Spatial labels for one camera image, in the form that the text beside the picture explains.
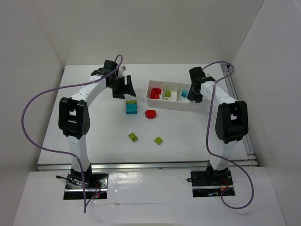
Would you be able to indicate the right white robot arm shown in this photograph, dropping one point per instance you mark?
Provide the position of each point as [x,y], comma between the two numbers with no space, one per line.
[219,99]

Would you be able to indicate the green long lego brick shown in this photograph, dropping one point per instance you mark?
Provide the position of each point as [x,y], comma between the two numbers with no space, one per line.
[131,102]

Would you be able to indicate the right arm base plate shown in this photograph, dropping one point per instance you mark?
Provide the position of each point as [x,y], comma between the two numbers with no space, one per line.
[203,187]

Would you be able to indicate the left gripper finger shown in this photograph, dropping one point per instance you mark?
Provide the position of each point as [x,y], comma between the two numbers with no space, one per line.
[129,87]
[118,95]

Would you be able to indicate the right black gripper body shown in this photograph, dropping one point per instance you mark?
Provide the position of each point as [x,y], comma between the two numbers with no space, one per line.
[195,92]

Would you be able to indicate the red top lego brick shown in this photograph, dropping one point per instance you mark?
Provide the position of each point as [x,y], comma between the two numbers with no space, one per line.
[155,93]

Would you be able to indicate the red flower oval lego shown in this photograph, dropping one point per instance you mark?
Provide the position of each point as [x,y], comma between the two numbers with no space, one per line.
[150,114]

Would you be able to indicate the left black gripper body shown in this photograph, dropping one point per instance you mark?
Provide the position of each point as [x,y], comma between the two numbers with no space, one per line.
[121,87]

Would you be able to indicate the aluminium front rail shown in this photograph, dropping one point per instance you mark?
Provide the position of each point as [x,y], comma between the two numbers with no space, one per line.
[130,166]

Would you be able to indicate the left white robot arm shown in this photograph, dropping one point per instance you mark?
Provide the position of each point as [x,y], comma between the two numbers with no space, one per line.
[74,119]

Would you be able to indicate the aluminium side rail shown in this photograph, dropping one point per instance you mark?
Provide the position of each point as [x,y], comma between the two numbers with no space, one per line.
[240,117]

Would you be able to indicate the green square lego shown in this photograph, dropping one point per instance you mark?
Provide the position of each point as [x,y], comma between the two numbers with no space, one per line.
[158,141]
[133,137]

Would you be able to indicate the white divided sorting tray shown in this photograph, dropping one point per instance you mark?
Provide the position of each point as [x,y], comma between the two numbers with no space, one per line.
[176,101]

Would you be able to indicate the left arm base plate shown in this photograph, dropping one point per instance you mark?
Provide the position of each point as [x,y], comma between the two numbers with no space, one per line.
[96,188]

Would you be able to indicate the small blue lego brick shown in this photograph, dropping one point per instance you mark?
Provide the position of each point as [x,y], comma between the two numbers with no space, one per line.
[184,93]

